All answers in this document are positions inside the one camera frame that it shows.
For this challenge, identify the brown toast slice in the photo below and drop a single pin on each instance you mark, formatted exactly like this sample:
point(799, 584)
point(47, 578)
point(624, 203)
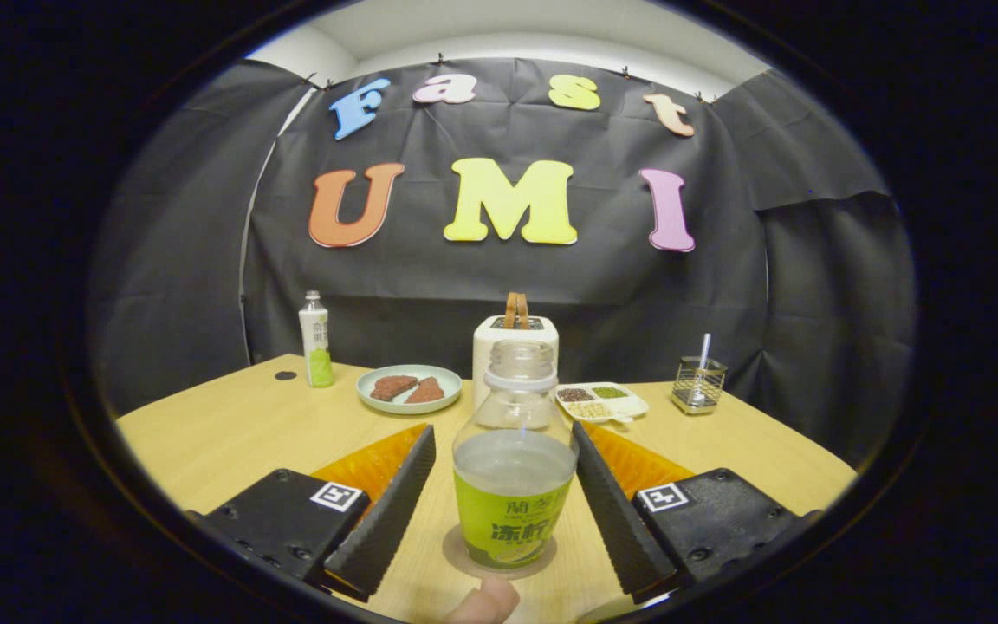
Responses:
point(516, 310)

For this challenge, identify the reddish brown bread piece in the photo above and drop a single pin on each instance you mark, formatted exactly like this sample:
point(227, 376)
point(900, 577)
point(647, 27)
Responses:
point(427, 393)
point(392, 387)

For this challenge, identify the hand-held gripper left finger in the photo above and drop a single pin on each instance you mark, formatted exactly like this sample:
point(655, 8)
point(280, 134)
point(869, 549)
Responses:
point(395, 511)

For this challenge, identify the slim white and green bottle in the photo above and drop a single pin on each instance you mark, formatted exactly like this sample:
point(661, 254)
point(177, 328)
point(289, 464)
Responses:
point(317, 347)

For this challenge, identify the round brown coaster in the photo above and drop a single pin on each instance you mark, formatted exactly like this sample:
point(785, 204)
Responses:
point(454, 555)

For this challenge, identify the white divided grain tray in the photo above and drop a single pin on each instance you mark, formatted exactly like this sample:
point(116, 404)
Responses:
point(612, 404)

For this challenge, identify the pale green plate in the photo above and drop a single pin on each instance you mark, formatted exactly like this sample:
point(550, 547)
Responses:
point(447, 381)

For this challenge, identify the white toaster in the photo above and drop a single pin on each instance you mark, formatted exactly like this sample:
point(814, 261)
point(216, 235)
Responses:
point(486, 347)

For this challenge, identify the wooden table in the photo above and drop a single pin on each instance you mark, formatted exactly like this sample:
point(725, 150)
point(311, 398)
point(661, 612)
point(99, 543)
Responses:
point(230, 433)

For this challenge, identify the clear green-label juice bottle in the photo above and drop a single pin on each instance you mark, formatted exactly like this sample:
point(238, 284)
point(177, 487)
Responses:
point(512, 485)

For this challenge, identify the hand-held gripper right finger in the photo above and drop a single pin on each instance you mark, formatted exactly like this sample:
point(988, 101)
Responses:
point(616, 511)

